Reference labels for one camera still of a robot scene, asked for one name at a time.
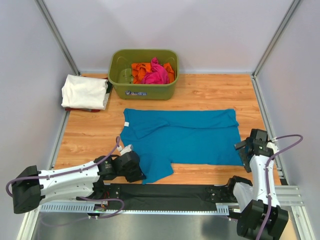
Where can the orange t shirt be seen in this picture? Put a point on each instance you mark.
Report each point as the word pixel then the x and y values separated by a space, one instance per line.
pixel 138 71

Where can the black cloth strip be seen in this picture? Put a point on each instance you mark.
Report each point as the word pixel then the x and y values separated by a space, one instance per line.
pixel 165 197

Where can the blue t shirt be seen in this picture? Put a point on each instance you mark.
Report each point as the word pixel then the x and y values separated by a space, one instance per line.
pixel 162 138

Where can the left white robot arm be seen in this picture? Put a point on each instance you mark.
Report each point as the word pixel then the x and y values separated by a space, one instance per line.
pixel 34 187

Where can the white slotted cable duct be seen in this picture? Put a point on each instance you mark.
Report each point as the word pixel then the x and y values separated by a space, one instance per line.
pixel 91 208

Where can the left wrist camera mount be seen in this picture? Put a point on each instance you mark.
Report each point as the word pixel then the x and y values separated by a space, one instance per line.
pixel 126 149

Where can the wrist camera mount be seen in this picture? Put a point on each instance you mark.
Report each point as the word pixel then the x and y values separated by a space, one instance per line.
pixel 272 145
pixel 126 149

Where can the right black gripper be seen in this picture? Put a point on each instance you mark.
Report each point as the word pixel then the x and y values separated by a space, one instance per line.
pixel 246 165

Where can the olive green plastic tub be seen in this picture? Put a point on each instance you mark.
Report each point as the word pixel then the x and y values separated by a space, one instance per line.
pixel 122 80

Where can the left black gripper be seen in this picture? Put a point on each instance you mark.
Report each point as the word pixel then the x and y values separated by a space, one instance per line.
pixel 138 175

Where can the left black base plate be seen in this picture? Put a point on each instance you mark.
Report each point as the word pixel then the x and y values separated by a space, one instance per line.
pixel 97 191

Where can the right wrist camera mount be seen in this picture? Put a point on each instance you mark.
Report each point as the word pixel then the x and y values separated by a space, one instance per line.
pixel 272 145

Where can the pink t shirt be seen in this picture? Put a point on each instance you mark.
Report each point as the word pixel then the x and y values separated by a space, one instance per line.
pixel 158 74

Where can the folded white t shirt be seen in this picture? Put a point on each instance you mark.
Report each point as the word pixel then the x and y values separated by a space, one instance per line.
pixel 83 92

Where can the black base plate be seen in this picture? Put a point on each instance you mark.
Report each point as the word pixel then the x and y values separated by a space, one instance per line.
pixel 220 194
pixel 97 191

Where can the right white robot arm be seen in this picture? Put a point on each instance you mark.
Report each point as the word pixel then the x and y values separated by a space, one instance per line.
pixel 261 216

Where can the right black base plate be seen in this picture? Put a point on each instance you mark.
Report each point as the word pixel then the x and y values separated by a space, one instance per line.
pixel 220 194

